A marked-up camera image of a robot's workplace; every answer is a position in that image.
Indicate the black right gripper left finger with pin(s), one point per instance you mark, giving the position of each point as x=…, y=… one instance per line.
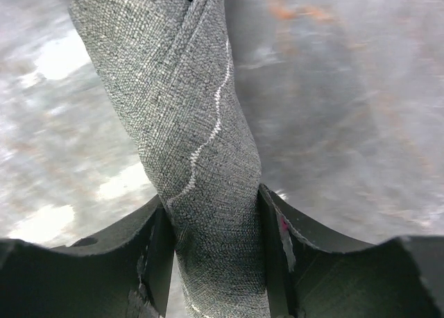
x=123, y=270

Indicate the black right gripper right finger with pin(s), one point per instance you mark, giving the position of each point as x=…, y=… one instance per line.
x=315, y=271

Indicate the grey green napkin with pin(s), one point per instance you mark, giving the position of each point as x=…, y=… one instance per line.
x=167, y=68

